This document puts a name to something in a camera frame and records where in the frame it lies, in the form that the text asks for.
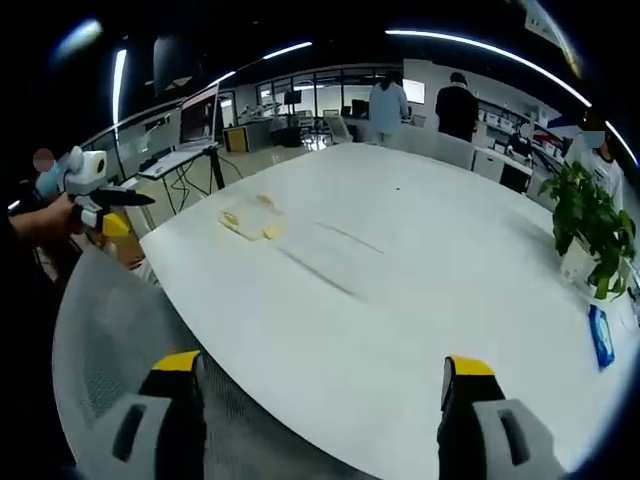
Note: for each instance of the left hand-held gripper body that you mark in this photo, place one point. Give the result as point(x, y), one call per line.
point(82, 172)

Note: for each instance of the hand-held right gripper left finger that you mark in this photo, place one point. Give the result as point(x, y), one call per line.
point(150, 430)

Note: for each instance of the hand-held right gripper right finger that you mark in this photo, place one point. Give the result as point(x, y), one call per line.
point(492, 430)

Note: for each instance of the beige plastic buckle part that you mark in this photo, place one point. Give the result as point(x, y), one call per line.
point(274, 231)
point(231, 220)

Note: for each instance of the person's left hand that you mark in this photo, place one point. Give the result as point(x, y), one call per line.
point(61, 214)

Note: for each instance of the brown cardboard box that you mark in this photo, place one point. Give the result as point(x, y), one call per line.
point(120, 247)

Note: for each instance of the blue face mask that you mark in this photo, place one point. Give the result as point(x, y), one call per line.
point(49, 181)

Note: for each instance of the white stand table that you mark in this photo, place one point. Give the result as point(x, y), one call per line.
point(172, 161)

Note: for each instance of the grey mesh office chair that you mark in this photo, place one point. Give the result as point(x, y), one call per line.
point(130, 320)

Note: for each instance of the monitor on stand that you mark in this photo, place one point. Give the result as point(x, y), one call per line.
point(199, 117)

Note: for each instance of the yellow and grey cabinet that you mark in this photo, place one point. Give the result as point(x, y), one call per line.
point(236, 139)

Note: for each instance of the blue tissue packet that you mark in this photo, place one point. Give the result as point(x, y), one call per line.
point(601, 337)

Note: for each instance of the white plant pot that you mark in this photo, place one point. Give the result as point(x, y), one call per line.
point(577, 262)

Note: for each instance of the green potted plant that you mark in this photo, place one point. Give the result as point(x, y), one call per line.
point(592, 215)

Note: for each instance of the white desk cabinet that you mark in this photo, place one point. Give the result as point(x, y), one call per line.
point(502, 167)

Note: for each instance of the wall screen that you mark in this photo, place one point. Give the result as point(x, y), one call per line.
point(414, 92)

